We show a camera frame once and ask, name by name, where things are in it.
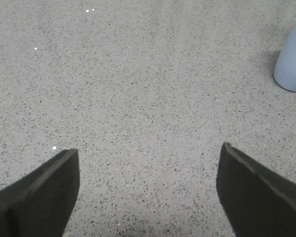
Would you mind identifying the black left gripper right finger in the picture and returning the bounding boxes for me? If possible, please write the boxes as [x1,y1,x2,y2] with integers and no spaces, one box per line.
[216,142,296,237]

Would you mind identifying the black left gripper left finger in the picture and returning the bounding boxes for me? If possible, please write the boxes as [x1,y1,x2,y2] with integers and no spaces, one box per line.
[0,149,80,237]

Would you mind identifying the blue plastic cup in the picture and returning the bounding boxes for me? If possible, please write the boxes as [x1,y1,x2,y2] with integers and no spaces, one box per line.
[273,23,296,92]

